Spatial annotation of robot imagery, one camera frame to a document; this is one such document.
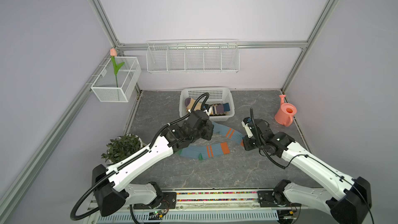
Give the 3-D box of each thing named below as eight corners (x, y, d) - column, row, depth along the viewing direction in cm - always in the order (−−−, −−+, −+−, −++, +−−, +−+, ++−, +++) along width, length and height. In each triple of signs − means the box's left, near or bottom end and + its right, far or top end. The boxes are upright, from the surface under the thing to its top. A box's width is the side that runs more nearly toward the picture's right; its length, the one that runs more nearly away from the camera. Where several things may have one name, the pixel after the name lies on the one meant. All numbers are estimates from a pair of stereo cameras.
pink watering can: (273, 125, 103) (280, 115, 94) (276, 105, 114) (282, 94, 105) (288, 130, 101) (296, 119, 92) (289, 109, 112) (296, 98, 103)
